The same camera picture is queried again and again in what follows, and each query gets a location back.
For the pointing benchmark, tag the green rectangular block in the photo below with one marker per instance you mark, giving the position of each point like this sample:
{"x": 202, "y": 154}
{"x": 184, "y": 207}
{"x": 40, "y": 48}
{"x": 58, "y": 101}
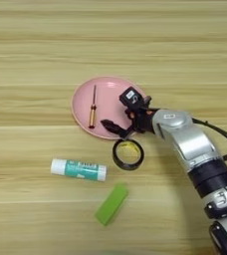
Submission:
{"x": 112, "y": 205}

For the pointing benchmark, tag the pink round plate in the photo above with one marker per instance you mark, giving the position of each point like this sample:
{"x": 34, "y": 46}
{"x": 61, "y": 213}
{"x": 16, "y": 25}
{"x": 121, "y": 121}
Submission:
{"x": 109, "y": 103}

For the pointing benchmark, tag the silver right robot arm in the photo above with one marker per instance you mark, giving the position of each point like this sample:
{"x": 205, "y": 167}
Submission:
{"x": 198, "y": 146}

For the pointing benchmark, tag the white teal glue stick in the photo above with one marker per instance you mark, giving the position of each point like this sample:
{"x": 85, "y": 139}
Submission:
{"x": 79, "y": 169}

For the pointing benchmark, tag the black tape roll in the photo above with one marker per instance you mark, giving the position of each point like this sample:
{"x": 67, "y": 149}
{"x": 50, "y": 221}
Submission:
{"x": 117, "y": 162}

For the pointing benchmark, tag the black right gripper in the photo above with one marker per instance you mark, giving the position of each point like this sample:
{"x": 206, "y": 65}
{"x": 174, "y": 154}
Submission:
{"x": 143, "y": 119}

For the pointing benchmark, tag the small black box white label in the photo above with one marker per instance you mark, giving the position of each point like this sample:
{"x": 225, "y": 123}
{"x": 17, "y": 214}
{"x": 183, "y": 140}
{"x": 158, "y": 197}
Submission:
{"x": 132, "y": 98}

